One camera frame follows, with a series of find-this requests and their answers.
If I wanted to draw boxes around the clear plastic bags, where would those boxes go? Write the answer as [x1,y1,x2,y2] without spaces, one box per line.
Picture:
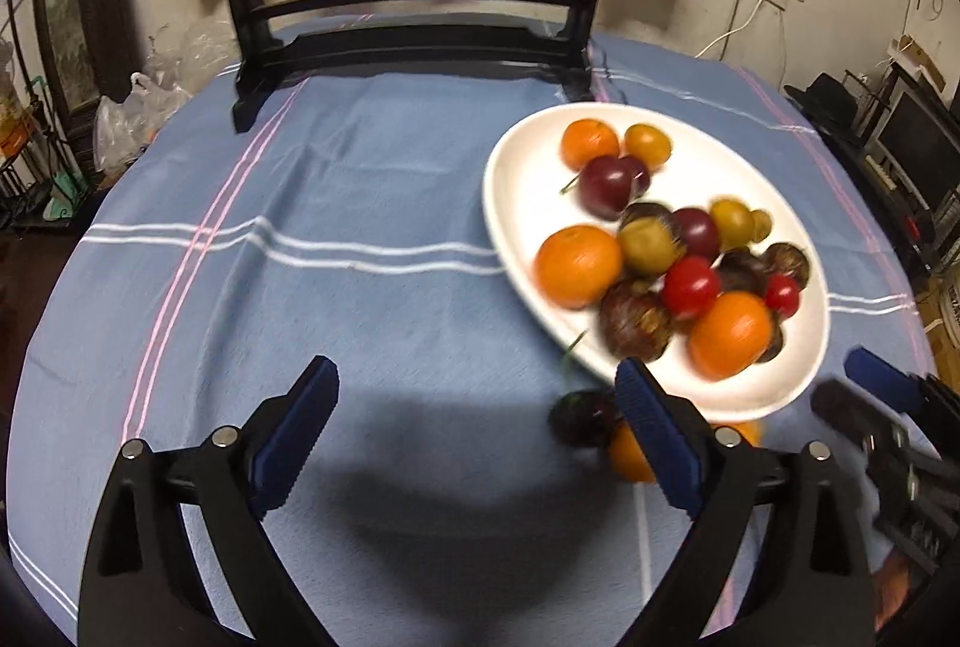
[94,21,233,176]

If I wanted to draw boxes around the large orange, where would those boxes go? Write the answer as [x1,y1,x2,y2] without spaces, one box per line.
[535,225,625,311]
[686,291,775,382]

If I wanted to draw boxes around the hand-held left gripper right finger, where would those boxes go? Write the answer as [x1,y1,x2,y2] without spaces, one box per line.
[615,358,877,647]

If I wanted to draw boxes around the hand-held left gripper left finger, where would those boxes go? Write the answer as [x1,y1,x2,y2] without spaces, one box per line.
[77,354,340,647]

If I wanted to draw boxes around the person's right hand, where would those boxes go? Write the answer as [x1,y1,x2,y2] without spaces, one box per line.
[874,553,931,627]

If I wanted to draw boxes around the green grape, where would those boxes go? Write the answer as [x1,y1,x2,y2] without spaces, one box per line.
[709,197,755,247]

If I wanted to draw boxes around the cardboard box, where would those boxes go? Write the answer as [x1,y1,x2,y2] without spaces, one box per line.
[915,264,960,356]

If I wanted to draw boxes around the dark plum off plate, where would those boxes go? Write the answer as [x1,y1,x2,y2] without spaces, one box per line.
[547,330,623,449]

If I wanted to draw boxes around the green tomato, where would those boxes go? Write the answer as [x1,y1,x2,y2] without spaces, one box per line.
[619,216,685,277]

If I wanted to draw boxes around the computer monitor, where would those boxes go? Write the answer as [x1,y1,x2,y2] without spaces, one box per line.
[874,88,960,206]

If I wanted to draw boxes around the blue striped tablecloth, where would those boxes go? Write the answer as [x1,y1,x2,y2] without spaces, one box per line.
[0,13,946,647]

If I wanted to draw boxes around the small red tomato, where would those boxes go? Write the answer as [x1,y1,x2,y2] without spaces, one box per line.
[763,273,802,317]

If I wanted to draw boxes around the dark framed cabinet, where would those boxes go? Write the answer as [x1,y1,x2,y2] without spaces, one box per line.
[30,0,140,116]

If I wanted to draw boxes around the small mandarin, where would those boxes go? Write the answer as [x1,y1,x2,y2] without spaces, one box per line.
[561,119,622,168]

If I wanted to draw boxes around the large dark red plum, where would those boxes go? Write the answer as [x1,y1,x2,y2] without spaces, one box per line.
[559,154,652,222]

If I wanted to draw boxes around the black hat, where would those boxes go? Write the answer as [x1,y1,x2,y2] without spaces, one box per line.
[784,73,860,127]

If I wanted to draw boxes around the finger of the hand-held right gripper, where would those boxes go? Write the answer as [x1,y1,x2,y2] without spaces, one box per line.
[844,347,960,438]
[811,378,912,468]

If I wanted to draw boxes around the white power cable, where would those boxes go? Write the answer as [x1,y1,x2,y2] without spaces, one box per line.
[694,0,770,59]

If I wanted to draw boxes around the white oval plate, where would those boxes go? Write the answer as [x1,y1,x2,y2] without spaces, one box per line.
[482,102,830,425]

